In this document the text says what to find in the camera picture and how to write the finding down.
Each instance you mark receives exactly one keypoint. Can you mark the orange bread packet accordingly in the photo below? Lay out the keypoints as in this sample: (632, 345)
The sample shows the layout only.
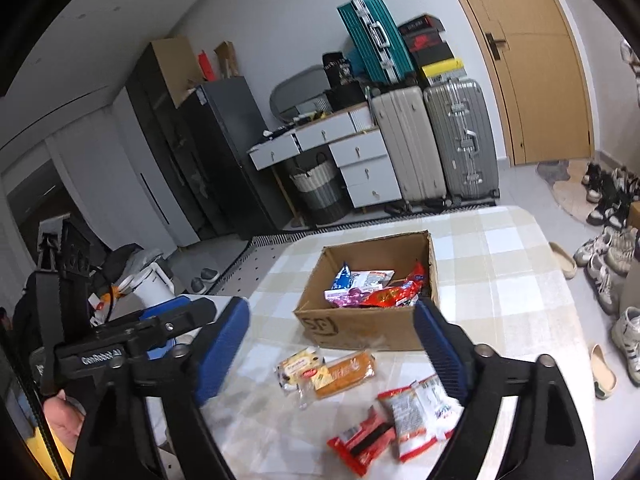
(345, 372)

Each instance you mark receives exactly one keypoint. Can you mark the person's left hand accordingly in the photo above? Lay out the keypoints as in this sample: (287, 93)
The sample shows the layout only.
(62, 420)

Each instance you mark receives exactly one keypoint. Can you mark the teal suitcase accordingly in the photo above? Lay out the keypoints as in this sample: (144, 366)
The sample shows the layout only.
(375, 35)

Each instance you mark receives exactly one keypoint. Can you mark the white plastic container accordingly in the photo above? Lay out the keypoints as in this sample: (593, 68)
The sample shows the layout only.
(150, 285)

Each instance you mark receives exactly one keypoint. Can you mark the red bag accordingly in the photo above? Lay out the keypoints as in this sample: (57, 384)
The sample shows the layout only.
(207, 67)

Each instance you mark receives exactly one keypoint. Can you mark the black cloth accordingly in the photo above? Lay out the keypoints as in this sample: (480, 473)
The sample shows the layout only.
(120, 260)

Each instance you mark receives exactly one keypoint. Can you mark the brown cardboard box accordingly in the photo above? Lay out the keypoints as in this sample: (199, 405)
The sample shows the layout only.
(360, 332)

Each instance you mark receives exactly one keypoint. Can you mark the blue cookie packet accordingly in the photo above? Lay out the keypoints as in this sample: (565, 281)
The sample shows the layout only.
(344, 277)

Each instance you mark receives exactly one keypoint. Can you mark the purple candy packet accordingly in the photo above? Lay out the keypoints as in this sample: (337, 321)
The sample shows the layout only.
(350, 297)

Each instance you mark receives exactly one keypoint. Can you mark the white wardrobe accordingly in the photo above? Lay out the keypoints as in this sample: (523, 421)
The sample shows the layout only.
(130, 175)

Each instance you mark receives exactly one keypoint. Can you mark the pile of sneakers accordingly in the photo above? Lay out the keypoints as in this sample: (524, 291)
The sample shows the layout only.
(607, 255)

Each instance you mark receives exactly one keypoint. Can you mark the black refrigerator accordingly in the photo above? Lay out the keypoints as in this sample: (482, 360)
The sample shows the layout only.
(230, 160)

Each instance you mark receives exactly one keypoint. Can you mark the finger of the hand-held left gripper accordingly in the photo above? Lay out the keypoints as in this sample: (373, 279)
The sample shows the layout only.
(165, 308)
(185, 317)

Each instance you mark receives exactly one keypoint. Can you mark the small red snack packet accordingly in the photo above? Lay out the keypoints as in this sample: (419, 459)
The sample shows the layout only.
(416, 272)

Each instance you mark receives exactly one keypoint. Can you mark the woven laundry basket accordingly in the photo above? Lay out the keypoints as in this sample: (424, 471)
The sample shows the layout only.
(315, 190)

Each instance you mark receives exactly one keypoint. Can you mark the yellow black shoebox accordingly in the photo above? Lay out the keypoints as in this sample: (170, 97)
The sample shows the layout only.
(440, 67)

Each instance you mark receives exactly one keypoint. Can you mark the black storage box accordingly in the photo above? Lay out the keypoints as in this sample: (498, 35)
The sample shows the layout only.
(345, 95)

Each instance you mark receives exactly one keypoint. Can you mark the white desk with drawers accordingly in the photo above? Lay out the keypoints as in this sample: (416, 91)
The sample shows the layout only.
(365, 170)

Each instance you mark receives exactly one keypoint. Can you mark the grey oval board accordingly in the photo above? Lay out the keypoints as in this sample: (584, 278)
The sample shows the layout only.
(297, 90)

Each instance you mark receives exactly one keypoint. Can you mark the white red snack packet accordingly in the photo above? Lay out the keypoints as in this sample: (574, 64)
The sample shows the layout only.
(415, 415)

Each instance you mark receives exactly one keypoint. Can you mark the white trash bin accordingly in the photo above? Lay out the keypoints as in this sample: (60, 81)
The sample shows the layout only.
(631, 285)

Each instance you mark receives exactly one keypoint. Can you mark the beige round rug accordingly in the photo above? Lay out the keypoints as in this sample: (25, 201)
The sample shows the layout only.
(575, 200)

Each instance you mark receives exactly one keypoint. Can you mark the black printed bag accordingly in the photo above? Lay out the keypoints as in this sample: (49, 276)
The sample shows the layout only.
(337, 67)

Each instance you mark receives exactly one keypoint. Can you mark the grey slippers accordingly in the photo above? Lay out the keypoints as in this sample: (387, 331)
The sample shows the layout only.
(205, 280)

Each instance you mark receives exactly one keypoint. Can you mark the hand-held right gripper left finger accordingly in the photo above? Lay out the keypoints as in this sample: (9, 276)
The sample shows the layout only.
(220, 355)

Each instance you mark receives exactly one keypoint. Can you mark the yellow white cake packet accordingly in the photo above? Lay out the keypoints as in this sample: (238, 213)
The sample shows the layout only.
(300, 365)

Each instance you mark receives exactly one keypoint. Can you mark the large cardboard carton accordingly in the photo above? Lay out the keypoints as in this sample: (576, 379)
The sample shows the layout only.
(175, 65)

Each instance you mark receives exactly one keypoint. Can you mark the silver suitcase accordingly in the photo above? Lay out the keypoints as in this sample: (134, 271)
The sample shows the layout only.
(460, 140)

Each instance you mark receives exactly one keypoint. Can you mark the beige slipper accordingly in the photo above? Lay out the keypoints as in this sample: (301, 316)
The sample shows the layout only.
(602, 372)
(562, 260)

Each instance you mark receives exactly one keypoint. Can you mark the small grey mat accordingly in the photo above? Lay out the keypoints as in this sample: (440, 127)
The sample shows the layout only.
(552, 171)

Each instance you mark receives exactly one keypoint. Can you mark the red cookie packet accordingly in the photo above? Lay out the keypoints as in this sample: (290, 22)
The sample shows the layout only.
(390, 296)

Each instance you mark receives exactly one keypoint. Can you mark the beige suitcase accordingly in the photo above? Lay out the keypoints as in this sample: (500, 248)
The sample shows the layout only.
(407, 150)

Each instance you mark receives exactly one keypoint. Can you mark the black red shoebox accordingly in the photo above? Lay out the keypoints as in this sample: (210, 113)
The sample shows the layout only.
(420, 32)

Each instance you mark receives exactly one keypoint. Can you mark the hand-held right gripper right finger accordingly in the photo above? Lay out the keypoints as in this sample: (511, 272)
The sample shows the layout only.
(442, 355)

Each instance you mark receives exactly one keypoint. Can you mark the small cardboard box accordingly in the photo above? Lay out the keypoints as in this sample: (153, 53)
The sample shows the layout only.
(634, 215)

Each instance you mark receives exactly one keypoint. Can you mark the brown paper bag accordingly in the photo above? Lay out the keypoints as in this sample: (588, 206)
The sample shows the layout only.
(227, 60)

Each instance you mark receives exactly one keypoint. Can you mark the red black snack packet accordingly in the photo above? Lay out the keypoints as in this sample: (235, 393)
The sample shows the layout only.
(360, 440)

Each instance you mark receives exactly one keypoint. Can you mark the wooden door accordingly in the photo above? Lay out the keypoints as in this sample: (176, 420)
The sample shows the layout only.
(540, 85)

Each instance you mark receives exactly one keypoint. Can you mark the tall dark cabinet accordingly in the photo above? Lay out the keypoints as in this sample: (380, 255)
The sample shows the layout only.
(155, 125)

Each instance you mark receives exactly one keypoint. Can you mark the person's left forearm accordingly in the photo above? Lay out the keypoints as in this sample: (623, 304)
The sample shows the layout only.
(47, 460)

